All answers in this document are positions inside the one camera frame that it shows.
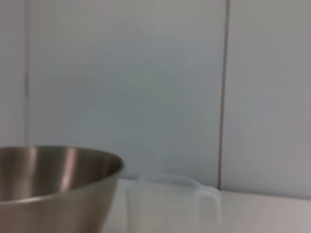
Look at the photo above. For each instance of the transparent plastic measuring cup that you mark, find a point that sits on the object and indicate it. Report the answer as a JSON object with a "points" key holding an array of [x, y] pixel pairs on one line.
{"points": [[165, 204]]}

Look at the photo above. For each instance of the stainless steel mixing bowl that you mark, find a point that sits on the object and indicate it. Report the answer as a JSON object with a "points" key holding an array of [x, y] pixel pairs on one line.
{"points": [[53, 194]]}

